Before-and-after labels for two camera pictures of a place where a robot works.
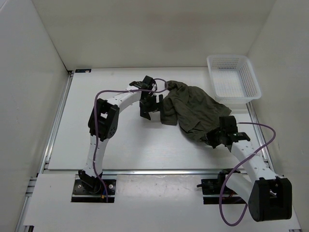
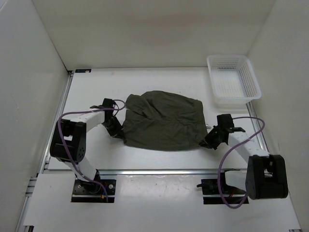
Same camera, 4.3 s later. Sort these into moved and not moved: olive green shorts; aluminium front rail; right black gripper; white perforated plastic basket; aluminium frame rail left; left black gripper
Moved: left black gripper; olive green shorts
Not moved: right black gripper; white perforated plastic basket; aluminium front rail; aluminium frame rail left
